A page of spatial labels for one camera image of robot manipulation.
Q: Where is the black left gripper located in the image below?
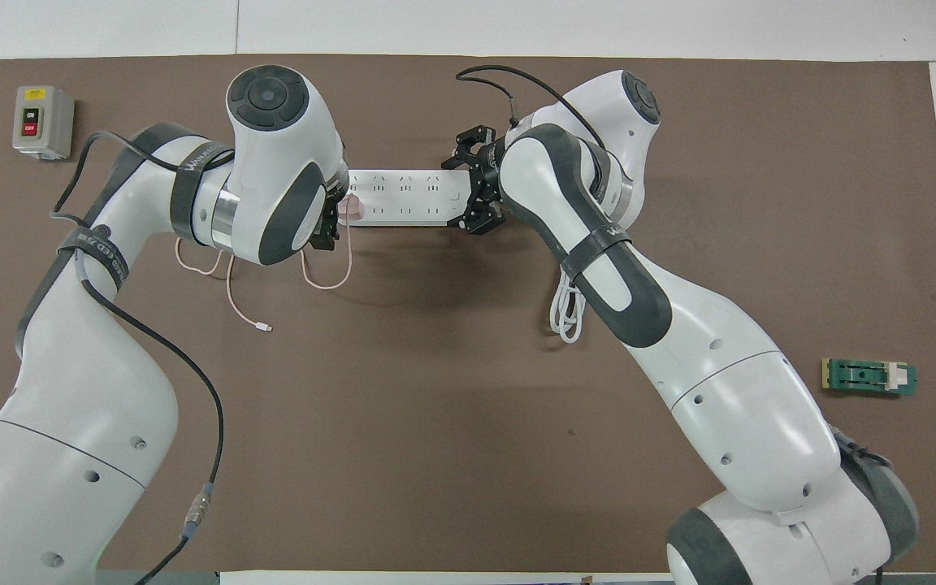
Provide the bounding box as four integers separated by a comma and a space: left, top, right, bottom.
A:
310, 185, 346, 249

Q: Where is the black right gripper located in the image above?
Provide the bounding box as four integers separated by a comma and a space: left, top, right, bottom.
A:
445, 124, 511, 236

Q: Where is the white power strip with cord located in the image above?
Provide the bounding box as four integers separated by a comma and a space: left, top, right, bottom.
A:
344, 168, 592, 345

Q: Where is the pink charging cable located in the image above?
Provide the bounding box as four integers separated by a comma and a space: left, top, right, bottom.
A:
174, 218, 354, 332

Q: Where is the brown table mat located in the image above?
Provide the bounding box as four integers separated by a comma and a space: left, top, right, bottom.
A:
0, 54, 936, 574

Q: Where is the green clip block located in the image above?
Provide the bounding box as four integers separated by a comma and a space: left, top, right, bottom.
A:
821, 357, 918, 399

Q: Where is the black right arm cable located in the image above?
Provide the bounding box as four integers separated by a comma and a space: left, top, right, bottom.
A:
456, 64, 603, 155

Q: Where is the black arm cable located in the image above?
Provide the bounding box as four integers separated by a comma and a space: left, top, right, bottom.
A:
456, 64, 603, 155
49, 130, 227, 585

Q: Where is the grey on-off switch box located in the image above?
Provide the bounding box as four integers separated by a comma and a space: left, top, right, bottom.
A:
12, 85, 76, 161

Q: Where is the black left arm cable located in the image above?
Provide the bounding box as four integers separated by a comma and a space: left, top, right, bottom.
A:
49, 130, 227, 585

